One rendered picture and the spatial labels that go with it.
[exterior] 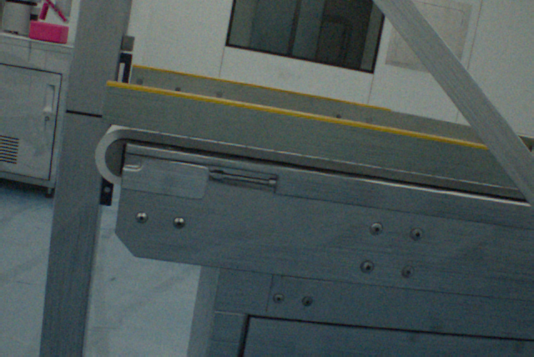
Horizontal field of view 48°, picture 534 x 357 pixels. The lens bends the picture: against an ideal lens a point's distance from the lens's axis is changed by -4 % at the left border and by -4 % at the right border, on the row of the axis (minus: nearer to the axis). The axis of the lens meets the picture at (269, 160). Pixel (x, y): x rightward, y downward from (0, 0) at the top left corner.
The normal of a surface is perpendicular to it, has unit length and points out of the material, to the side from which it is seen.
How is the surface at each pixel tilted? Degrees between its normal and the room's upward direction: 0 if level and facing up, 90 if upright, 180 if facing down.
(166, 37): 90
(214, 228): 90
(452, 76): 87
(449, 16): 90
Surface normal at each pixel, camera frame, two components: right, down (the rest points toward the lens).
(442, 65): -0.41, 0.04
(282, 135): 0.14, 0.21
